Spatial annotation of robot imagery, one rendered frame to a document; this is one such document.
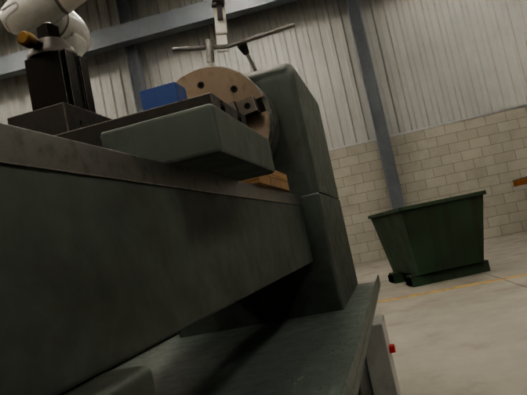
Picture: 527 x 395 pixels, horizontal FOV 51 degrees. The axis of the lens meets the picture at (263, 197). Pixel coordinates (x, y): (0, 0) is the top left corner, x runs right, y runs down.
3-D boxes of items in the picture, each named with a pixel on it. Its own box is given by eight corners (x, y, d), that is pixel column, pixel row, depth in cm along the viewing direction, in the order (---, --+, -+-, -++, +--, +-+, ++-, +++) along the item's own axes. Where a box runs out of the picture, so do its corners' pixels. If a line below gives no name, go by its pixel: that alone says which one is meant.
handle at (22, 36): (35, 55, 89) (33, 41, 89) (48, 51, 88) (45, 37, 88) (16, 46, 84) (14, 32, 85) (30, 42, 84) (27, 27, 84)
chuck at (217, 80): (172, 193, 154) (163, 83, 156) (282, 182, 147) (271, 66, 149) (158, 193, 146) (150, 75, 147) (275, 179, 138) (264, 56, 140)
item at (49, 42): (47, 73, 96) (44, 56, 96) (87, 60, 94) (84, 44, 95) (16, 59, 88) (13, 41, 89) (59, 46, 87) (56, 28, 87)
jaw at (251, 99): (221, 114, 146) (263, 97, 143) (227, 132, 145) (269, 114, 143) (208, 106, 135) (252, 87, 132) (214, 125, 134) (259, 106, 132)
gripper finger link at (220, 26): (225, 8, 143) (225, 6, 142) (227, 34, 143) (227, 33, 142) (213, 9, 143) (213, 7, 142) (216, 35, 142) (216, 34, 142)
